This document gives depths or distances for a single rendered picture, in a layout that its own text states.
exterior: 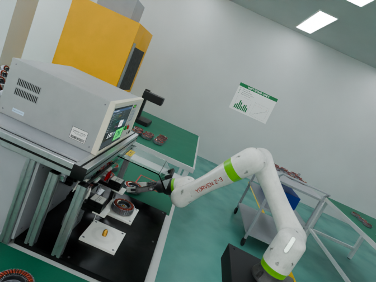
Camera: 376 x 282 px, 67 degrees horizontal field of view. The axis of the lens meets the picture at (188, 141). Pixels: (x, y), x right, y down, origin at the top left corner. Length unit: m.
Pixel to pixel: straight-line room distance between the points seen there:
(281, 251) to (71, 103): 1.02
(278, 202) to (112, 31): 3.93
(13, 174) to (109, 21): 3.99
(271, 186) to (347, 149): 5.81
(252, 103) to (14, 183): 5.76
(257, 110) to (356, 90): 2.11
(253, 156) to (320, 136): 5.66
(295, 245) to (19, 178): 1.08
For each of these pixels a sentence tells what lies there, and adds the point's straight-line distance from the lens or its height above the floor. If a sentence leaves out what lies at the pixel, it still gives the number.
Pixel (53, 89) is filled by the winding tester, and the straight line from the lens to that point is 1.10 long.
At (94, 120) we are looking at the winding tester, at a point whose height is 1.23.
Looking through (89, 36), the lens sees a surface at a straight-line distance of 4.94.
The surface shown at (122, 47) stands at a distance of 4.74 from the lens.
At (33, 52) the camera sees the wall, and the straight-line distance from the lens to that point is 7.52.
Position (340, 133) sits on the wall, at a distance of 7.08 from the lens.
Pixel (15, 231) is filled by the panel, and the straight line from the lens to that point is 1.16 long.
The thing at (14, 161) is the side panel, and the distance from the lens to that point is 1.07.
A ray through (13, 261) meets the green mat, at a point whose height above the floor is 0.75.
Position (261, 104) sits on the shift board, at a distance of 6.49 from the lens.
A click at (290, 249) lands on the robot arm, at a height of 1.04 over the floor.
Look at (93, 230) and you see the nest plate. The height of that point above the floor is 0.78.
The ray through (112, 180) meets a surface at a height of 0.92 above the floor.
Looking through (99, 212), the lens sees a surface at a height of 0.89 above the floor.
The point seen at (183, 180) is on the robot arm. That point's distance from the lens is 1.58.
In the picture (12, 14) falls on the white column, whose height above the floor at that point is 1.29.
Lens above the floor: 1.50
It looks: 11 degrees down
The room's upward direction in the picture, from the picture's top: 25 degrees clockwise
